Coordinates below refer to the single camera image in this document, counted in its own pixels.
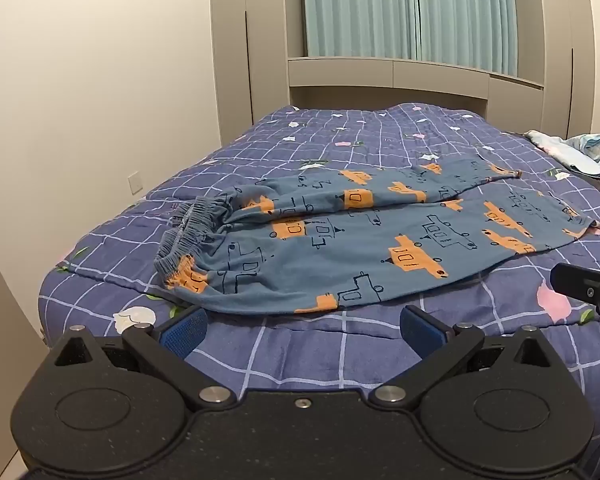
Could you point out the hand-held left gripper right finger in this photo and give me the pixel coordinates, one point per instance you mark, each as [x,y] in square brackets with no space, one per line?
[419,327]

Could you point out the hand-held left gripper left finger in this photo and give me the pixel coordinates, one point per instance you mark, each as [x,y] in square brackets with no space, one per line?
[185,331]

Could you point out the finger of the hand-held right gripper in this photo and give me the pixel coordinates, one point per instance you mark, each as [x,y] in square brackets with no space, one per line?
[577,280]

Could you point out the blue pants with orange print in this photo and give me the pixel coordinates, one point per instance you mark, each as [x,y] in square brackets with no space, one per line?
[379,240]

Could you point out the light blue crumpled cloth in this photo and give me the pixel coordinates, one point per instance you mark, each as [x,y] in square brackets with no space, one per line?
[594,147]

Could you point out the blue checked floral blanket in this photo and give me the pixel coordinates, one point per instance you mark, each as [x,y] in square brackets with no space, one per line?
[355,125]

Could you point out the beige wardrobe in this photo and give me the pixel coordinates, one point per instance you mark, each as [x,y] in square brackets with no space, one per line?
[230,35]
[554,35]

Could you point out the beige window shelf cabinet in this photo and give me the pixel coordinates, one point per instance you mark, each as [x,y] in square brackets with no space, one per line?
[429,75]

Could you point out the teal curtain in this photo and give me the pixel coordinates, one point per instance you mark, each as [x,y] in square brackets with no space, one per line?
[360,10]

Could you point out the white wall socket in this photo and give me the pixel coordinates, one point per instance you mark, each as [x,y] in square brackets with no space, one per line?
[135,182]

